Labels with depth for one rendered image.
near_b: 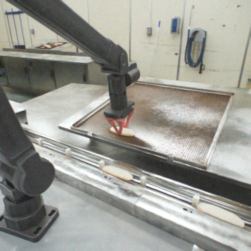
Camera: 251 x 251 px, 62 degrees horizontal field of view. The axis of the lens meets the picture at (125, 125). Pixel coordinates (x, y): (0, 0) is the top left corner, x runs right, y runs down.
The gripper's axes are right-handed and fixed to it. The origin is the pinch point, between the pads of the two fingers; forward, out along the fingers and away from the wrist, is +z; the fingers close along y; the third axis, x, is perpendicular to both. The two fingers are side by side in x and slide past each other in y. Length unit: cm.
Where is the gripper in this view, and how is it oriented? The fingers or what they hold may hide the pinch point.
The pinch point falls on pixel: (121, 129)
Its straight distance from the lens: 74.3
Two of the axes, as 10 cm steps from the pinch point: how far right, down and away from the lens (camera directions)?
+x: 8.6, 2.0, -4.7
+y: -5.0, 5.0, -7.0
